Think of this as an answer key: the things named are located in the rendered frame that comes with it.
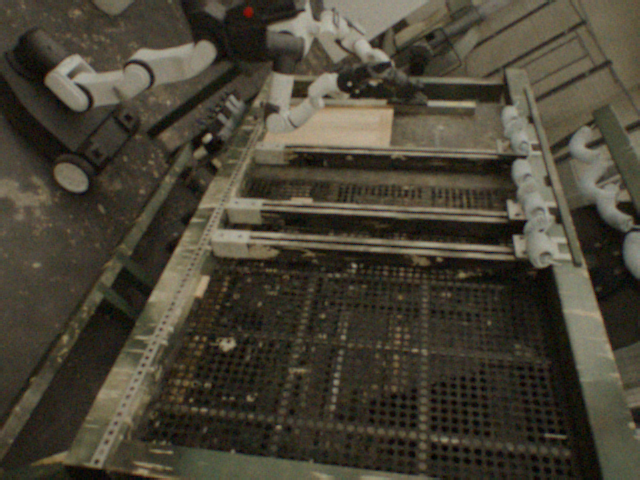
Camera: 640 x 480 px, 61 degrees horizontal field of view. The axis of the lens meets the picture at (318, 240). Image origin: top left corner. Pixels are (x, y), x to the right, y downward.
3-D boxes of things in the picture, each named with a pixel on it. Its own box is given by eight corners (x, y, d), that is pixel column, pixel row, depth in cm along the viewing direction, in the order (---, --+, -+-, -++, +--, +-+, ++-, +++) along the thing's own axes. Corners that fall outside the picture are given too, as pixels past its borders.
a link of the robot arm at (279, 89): (255, 128, 212) (264, 71, 202) (269, 121, 223) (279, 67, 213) (282, 137, 210) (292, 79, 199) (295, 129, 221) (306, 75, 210)
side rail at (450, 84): (291, 94, 298) (290, 75, 291) (499, 98, 281) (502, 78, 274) (289, 99, 294) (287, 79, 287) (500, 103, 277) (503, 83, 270)
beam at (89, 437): (270, 93, 300) (268, 74, 293) (292, 94, 298) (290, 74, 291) (75, 485, 136) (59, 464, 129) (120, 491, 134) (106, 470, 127)
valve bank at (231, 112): (206, 98, 280) (239, 74, 268) (225, 119, 287) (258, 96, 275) (172, 149, 243) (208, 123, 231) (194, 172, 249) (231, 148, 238)
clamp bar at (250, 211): (235, 209, 210) (225, 156, 195) (557, 226, 192) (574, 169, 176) (228, 225, 203) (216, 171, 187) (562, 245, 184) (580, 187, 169)
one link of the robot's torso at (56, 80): (39, 82, 243) (55, 67, 236) (61, 64, 258) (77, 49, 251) (75, 117, 252) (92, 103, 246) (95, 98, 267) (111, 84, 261)
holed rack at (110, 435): (257, 125, 251) (257, 123, 250) (263, 125, 250) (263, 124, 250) (89, 466, 128) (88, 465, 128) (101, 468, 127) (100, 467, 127)
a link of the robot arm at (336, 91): (343, 86, 192) (318, 96, 199) (361, 97, 200) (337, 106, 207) (343, 57, 195) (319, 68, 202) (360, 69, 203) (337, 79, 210)
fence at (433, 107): (281, 105, 276) (280, 97, 273) (473, 109, 261) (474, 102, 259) (279, 109, 272) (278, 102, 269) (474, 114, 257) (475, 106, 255)
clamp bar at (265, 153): (260, 153, 241) (253, 103, 225) (540, 163, 223) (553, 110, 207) (254, 165, 233) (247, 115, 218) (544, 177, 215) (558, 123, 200)
